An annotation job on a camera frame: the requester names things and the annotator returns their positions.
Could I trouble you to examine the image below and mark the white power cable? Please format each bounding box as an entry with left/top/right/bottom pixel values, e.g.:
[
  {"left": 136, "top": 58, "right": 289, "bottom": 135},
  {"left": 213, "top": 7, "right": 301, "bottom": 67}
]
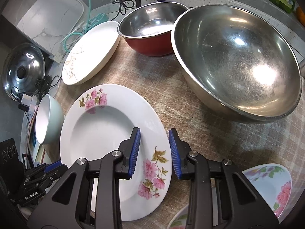
[{"left": 56, "top": 0, "right": 85, "bottom": 32}]

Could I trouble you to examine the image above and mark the red steel-lined bowl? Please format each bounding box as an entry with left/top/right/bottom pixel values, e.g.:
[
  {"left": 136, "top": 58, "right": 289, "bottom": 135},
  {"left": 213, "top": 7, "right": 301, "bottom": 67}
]
[{"left": 117, "top": 2, "right": 189, "bottom": 57}]

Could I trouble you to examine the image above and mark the teal power cable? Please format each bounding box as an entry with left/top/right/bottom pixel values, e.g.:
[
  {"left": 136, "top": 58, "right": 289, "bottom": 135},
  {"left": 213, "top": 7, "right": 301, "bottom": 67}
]
[{"left": 60, "top": 0, "right": 96, "bottom": 51}]

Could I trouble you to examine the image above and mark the steel pot lid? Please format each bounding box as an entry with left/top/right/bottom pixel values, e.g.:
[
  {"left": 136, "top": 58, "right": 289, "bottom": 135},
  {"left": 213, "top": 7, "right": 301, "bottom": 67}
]
[{"left": 2, "top": 43, "right": 46, "bottom": 101}]

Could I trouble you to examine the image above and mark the beige plaid tablecloth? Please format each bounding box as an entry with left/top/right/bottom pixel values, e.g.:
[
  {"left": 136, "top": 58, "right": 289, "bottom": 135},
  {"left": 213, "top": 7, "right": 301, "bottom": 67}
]
[{"left": 55, "top": 40, "right": 304, "bottom": 218}]

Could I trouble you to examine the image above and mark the small floral plate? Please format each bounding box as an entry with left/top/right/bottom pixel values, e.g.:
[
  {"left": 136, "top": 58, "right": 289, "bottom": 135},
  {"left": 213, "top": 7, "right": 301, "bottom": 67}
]
[{"left": 167, "top": 205, "right": 188, "bottom": 229}]

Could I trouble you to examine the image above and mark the pale green ceramic bowl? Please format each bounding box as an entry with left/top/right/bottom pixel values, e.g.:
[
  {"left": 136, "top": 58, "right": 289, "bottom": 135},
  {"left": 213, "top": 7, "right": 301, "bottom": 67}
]
[{"left": 35, "top": 94, "right": 65, "bottom": 145}]

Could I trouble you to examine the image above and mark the white plate with leaf print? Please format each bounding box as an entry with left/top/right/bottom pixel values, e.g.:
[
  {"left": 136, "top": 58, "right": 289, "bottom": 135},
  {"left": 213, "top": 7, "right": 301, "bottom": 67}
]
[{"left": 62, "top": 21, "right": 120, "bottom": 85}]

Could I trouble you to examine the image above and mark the teal round power strip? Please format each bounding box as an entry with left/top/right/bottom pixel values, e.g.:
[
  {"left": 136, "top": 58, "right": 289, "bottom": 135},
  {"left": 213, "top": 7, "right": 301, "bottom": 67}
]
[{"left": 88, "top": 13, "right": 109, "bottom": 30}]

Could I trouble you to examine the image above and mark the black thin cable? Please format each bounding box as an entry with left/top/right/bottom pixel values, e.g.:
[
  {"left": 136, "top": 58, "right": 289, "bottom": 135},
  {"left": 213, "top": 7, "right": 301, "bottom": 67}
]
[{"left": 109, "top": 0, "right": 136, "bottom": 21}]

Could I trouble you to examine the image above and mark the floral bowl with pink flower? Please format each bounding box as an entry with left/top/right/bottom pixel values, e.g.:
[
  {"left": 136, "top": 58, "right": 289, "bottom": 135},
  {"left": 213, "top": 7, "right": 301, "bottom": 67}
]
[{"left": 242, "top": 163, "right": 292, "bottom": 219}]

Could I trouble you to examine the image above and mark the white floral deep plate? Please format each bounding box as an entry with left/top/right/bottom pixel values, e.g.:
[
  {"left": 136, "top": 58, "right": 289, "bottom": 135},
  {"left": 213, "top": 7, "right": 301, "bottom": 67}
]
[{"left": 60, "top": 84, "right": 172, "bottom": 221}]

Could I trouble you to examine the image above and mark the large stainless steel bowl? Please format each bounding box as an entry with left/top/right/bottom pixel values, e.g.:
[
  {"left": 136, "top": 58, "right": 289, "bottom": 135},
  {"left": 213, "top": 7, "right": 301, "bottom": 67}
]
[{"left": 171, "top": 4, "right": 302, "bottom": 123}]

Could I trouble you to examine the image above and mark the orange fruit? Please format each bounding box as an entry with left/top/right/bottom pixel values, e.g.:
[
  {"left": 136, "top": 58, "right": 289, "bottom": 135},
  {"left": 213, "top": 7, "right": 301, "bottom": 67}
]
[{"left": 295, "top": 6, "right": 305, "bottom": 26}]

